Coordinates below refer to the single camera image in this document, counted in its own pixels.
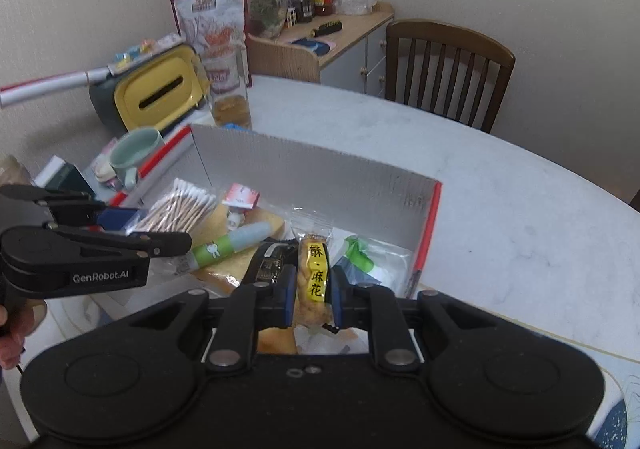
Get black snack packet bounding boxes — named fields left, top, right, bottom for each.
left=242, top=239, right=301, bottom=300

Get dark green box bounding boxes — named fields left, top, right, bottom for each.
left=50, top=161, right=96, bottom=194

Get sponge cake slice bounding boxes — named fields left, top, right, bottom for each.
left=197, top=204, right=301, bottom=355

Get pale green mug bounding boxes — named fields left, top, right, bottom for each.
left=109, top=128, right=166, bottom=192

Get tall drinking glass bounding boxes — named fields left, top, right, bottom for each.
left=207, top=49, right=252, bottom=130

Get packet of colourful clips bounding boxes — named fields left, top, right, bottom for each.
left=107, top=34, right=181, bottom=74

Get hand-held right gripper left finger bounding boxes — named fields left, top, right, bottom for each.
left=115, top=265, right=298, bottom=374

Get red white snack bag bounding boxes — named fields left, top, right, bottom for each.
left=170, top=0, right=248, bottom=94

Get blue round mat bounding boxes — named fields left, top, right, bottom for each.
left=287, top=38, right=335, bottom=54

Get brown wooden slatted chair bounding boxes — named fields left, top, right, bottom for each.
left=385, top=19, right=516, bottom=134

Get pink candy packet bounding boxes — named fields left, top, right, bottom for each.
left=221, top=183, right=261, bottom=210

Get light wooden side cabinet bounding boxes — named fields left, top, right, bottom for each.
left=247, top=1, right=396, bottom=100

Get yellow tissue box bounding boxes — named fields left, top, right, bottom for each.
left=89, top=43, right=211, bottom=134

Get clear bag of dried plants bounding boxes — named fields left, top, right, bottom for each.
left=250, top=0, right=293, bottom=40

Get yellow label snack packet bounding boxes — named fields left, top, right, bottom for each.
left=291, top=206, right=333, bottom=330

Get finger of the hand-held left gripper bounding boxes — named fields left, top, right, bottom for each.
left=44, top=224, right=194, bottom=261
left=0, top=185, right=143, bottom=231

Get bag of cotton swabs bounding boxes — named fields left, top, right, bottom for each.
left=127, top=178, right=218, bottom=235

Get person's left hand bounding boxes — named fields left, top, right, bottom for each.
left=0, top=301, right=48, bottom=371

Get green white packet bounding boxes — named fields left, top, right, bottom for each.
left=332, top=235, right=416, bottom=297

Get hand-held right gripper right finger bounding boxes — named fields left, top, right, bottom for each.
left=330, top=265, right=511, bottom=374

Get white rolled tube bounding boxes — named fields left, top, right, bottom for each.
left=0, top=68, right=112, bottom=110

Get light wooden chair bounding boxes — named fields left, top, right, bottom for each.
left=246, top=34, right=322, bottom=84

